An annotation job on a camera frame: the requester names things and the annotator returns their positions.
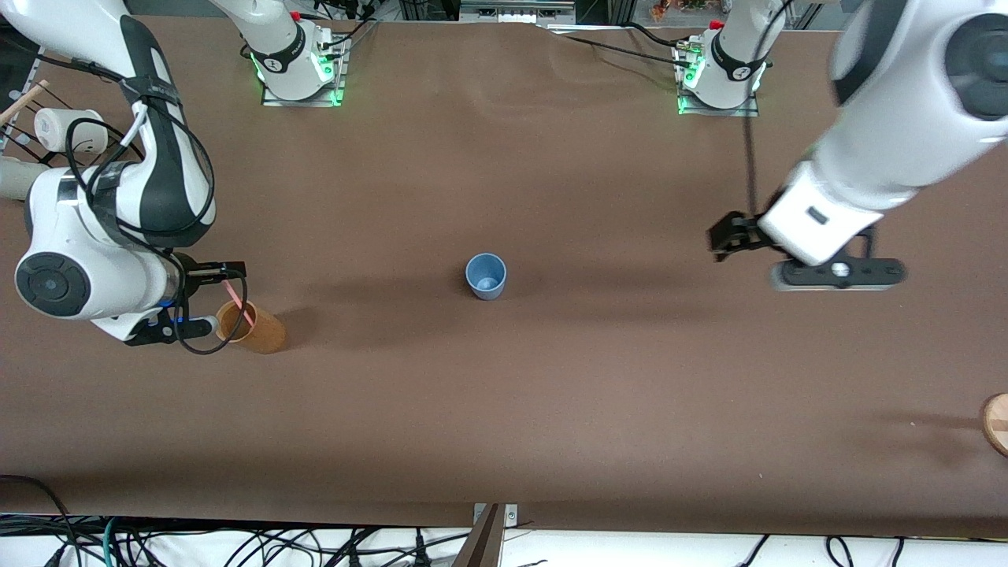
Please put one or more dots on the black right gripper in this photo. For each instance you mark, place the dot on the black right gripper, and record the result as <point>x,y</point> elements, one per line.
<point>191,273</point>

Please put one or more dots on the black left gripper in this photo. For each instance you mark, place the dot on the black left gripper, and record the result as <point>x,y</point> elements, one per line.
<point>739,233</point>

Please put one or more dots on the pink chopstick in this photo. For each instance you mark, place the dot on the pink chopstick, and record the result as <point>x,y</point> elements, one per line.
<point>236,298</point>

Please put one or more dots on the blue plastic cup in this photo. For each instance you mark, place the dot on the blue plastic cup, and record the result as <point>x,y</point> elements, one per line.
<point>488,290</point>

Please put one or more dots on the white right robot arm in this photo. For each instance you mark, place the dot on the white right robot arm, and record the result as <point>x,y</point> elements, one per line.
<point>79,236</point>

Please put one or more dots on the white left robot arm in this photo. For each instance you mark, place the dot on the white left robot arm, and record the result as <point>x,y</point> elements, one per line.
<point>890,134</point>

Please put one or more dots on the brown plastic cup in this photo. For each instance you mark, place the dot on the brown plastic cup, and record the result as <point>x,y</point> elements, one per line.
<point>264,335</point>

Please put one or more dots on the white cup with face print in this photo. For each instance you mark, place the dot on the white cup with face print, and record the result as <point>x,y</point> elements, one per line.
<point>63,126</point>

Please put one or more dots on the plain white cup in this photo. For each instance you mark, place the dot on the plain white cup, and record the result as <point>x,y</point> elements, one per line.
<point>12,179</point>

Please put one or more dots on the wooden stick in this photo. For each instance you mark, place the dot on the wooden stick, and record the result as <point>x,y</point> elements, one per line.
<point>31,93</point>

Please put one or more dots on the grey metal device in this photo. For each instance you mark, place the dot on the grey metal device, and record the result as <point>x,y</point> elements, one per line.
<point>512,12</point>

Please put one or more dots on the round wooden board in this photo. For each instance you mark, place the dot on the round wooden board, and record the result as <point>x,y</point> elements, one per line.
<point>998,425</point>

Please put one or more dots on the grey metal beam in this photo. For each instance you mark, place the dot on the grey metal beam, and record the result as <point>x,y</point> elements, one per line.
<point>480,551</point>

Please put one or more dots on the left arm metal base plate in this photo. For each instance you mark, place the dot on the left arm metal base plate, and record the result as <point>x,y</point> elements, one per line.
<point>717,112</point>

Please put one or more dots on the metal table bracket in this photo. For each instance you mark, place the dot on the metal table bracket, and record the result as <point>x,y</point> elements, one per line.
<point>512,516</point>

